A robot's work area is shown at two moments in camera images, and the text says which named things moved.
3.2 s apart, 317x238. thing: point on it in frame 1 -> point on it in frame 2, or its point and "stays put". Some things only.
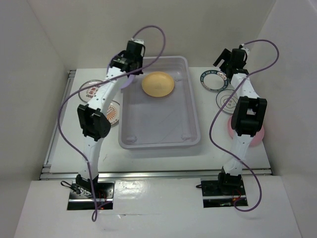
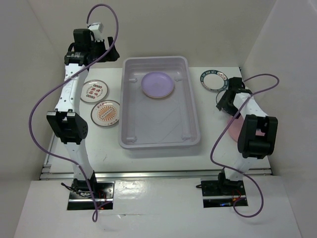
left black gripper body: [138, 62] -> [96, 48]
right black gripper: [226, 54] -> [223, 103]
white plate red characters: [86, 95] stays put
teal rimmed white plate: [214, 80] stays put
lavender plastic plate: [129, 82] -> [157, 85]
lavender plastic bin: [158, 108] stays put
